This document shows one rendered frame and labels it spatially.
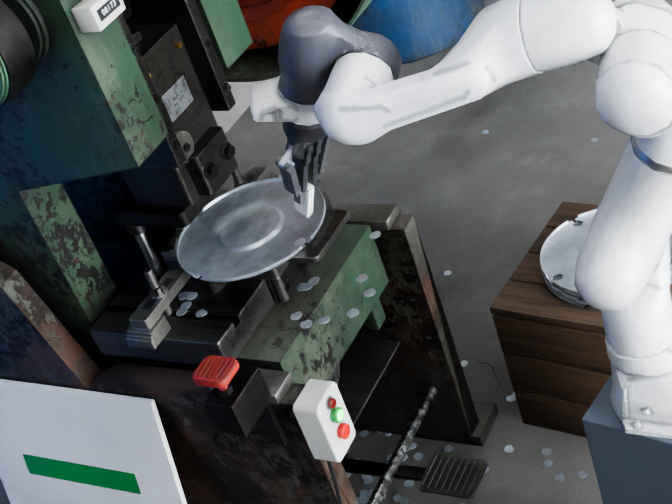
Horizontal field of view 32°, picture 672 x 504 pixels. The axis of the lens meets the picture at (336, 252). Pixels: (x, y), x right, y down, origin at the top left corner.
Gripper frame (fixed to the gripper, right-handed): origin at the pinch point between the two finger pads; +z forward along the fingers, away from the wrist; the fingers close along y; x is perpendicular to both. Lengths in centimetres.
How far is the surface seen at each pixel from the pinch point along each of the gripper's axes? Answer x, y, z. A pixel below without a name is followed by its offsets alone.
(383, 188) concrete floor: 49, 104, 119
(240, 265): 6.9, -8.8, 15.2
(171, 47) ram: 31.3, 2.6, -13.6
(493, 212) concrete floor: 11, 103, 102
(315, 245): -2.5, 0.5, 11.1
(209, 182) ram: 17.7, -4.2, 5.0
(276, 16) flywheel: 32.1, 31.5, -1.9
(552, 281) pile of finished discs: -31, 44, 41
